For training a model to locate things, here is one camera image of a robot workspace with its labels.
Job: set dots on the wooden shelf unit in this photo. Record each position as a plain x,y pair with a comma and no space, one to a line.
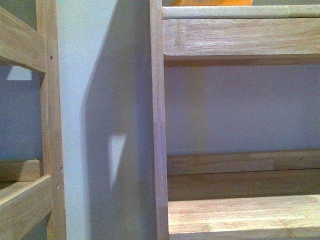
32,202
240,195

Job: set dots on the wooden shelf unit left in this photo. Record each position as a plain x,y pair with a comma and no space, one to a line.
32,202

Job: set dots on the orange object on shelf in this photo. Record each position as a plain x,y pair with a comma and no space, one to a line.
210,3

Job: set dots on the wooden shelf unit right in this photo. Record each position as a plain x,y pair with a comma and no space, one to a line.
240,195

